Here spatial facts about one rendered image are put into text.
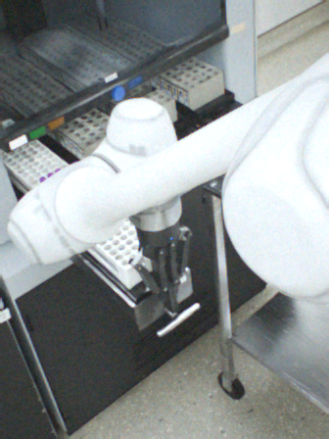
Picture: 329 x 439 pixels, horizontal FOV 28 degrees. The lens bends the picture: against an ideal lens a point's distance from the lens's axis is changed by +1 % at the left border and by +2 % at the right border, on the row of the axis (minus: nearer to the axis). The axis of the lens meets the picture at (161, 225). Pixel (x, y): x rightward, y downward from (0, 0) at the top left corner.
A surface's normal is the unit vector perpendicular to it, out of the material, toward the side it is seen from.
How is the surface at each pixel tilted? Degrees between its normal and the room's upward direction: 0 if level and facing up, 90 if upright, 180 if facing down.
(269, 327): 0
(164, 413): 0
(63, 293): 90
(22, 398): 90
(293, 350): 0
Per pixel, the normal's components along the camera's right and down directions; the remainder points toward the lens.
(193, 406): -0.12, -0.72
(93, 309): 0.62, 0.48
